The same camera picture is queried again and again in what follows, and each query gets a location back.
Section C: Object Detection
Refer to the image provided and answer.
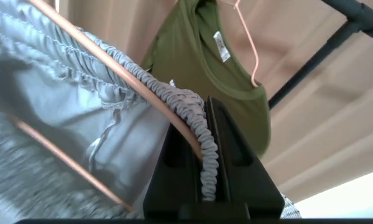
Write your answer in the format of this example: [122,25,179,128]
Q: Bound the green printed shirt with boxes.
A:
[141,0,272,158]

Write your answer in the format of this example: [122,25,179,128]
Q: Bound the beige curtain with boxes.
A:
[54,0,373,203]

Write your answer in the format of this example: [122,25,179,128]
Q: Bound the black clothes rack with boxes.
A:
[268,0,373,110]

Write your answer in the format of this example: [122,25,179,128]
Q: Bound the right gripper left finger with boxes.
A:
[142,123,206,218]

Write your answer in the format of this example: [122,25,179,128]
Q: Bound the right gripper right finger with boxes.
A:
[204,95,285,218]

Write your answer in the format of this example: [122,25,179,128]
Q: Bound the pink clothes hanger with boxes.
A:
[219,0,260,89]
[9,0,203,213]

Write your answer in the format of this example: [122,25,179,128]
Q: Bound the pale grey shorts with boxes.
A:
[0,0,302,220]

